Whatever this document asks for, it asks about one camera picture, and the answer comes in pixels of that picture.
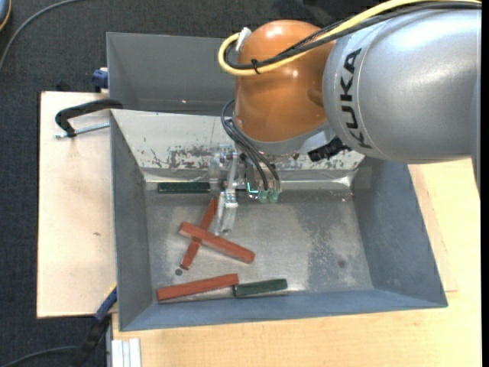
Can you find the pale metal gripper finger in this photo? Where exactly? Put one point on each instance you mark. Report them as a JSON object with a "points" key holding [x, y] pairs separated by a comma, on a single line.
{"points": [[226, 154], [228, 212]]}

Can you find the red-brown flat block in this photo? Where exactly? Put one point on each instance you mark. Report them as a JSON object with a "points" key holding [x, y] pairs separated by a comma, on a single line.
{"points": [[208, 216], [221, 245], [196, 287]]}

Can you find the dark green flat block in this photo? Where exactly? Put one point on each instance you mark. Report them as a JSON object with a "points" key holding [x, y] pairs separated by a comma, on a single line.
{"points": [[183, 187], [260, 288]]}

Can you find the grey metal bin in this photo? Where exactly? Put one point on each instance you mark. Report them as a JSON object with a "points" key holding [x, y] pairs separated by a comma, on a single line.
{"points": [[290, 239]]}

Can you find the black cylinder on white bracket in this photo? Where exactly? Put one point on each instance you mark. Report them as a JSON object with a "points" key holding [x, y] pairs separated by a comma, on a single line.
{"points": [[325, 150]]}

